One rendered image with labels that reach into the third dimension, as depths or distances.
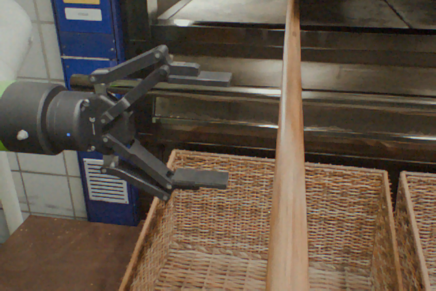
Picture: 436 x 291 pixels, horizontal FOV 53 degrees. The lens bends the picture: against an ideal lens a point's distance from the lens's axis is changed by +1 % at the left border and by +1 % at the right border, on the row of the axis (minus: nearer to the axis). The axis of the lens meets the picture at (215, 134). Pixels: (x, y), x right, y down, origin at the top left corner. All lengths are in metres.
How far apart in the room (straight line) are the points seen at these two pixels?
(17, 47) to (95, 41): 0.48
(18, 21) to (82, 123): 0.20
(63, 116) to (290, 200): 0.29
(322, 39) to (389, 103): 0.38
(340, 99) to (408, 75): 0.45
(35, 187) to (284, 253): 1.21
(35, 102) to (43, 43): 0.68
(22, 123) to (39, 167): 0.86
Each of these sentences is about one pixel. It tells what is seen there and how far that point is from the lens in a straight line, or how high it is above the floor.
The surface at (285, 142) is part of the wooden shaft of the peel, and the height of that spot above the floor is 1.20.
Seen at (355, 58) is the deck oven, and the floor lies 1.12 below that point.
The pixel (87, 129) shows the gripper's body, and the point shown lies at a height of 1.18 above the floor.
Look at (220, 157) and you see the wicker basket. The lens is 1.15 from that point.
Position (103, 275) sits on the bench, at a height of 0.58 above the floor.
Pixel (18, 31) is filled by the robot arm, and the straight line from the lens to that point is 0.68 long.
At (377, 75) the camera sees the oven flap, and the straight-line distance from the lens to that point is 1.12.
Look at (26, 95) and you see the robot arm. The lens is 0.57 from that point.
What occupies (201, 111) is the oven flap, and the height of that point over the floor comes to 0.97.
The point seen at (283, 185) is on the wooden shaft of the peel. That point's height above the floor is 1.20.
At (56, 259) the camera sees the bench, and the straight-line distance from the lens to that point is 1.31.
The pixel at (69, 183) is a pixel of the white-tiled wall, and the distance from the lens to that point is 1.41.
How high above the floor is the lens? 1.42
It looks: 27 degrees down
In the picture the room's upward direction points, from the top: straight up
